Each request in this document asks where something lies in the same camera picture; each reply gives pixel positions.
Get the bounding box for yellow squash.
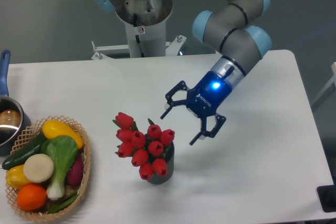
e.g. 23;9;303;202
42;120;84;149

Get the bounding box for woven wicker basket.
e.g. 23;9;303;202
5;115;91;222

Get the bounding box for black device at table edge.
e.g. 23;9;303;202
317;185;335;212

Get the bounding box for dark grey ribbed vase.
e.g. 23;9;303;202
143;140;175;185

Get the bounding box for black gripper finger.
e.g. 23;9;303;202
189;113;227;146
160;80;192;120

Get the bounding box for beige round disc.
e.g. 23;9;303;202
23;154;54;183

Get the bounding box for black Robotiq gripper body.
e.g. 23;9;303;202
186;71;232;118

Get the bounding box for green bean pods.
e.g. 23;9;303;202
47;191;78;214

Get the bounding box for purple sweet potato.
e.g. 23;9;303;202
66;153;84;187

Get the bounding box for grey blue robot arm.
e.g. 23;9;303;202
94;0;272;140

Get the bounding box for red tulip bouquet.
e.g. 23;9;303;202
113;112;175;180

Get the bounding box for black cable on pedestal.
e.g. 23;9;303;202
132;13;145;58

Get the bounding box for orange fruit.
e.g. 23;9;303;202
16;184;47;211

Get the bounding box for white furniture leg right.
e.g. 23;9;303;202
311;62;335;111

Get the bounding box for green bok choy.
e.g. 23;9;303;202
41;135;78;200

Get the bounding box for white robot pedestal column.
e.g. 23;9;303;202
124;21;166;58

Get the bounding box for yellow bell pepper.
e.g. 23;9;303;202
6;165;31;189

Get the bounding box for blue handled saucepan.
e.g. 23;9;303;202
1;49;31;156

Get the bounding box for dark green cucumber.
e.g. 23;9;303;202
2;133;47;170

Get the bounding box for white metal base frame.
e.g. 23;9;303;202
91;35;187;60

